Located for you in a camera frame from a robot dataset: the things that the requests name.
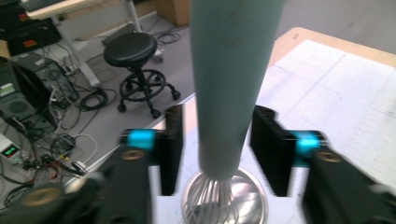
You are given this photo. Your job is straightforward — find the black keyboard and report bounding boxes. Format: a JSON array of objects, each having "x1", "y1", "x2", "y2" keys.
[{"x1": 20, "y1": 0, "x2": 60, "y2": 13}]

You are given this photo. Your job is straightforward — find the black round stool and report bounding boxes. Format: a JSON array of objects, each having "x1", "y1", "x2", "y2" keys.
[{"x1": 103, "y1": 32, "x2": 181, "y2": 119}]

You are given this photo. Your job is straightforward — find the coiled black cable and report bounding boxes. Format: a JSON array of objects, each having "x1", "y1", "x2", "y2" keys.
[{"x1": 78, "y1": 88, "x2": 110, "y2": 112}]

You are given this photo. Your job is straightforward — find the grey box with round vent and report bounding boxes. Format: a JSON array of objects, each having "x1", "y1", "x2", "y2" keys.
[{"x1": 0, "y1": 91, "x2": 57, "y2": 132}]

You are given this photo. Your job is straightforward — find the metal stand with round base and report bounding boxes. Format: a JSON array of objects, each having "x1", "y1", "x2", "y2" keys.
[{"x1": 181, "y1": 166, "x2": 269, "y2": 224}]

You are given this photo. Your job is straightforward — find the white device with green display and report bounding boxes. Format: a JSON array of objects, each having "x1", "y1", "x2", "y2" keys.
[{"x1": 0, "y1": 133, "x2": 21, "y2": 160}]

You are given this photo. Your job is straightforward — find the coiled grey cable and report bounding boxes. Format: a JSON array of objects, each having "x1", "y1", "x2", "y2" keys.
[{"x1": 153, "y1": 31, "x2": 181, "y2": 46}]

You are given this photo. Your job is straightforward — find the black computer tower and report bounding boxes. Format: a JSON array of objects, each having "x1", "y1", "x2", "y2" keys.
[{"x1": 10, "y1": 50, "x2": 80, "y2": 110}]

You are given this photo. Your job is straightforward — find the tangle of cables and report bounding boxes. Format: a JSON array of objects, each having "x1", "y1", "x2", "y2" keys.
[{"x1": 0, "y1": 124, "x2": 99, "y2": 206}]

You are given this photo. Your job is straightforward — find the brown cardboard box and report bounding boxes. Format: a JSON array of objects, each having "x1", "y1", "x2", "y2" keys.
[{"x1": 154, "y1": 0, "x2": 191, "y2": 27}]

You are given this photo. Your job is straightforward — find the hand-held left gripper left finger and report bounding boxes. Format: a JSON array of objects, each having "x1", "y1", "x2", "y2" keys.
[{"x1": 120, "y1": 105, "x2": 185, "y2": 197}]

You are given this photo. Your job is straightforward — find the black case with red labels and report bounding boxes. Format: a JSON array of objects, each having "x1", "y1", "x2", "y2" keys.
[{"x1": 0, "y1": 17, "x2": 63, "y2": 57}]

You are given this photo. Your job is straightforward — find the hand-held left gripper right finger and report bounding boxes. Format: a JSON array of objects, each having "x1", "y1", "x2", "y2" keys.
[{"x1": 250, "y1": 105, "x2": 326, "y2": 198}]

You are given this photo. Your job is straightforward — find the whisk with mint green handle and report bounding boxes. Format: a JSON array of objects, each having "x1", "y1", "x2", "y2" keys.
[{"x1": 181, "y1": 0, "x2": 286, "y2": 224}]

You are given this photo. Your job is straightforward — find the desk with white legs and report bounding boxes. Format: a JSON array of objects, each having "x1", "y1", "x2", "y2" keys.
[{"x1": 26, "y1": 0, "x2": 144, "y2": 88}]

